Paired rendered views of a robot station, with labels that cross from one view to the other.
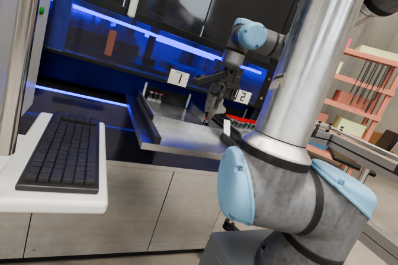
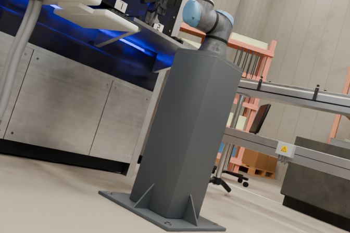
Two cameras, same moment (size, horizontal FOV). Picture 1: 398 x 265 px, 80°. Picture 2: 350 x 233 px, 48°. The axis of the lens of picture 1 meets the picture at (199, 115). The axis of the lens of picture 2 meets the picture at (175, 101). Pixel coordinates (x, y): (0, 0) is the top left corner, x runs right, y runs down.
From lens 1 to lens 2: 1.64 m
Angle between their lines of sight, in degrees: 26
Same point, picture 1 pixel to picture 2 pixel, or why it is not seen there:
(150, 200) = (95, 103)
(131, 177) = (85, 78)
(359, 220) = (229, 23)
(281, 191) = (207, 9)
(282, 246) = (207, 40)
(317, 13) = not seen: outside the picture
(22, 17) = not seen: outside the picture
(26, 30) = not seen: outside the picture
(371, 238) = (249, 140)
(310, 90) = not seen: outside the picture
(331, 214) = (221, 20)
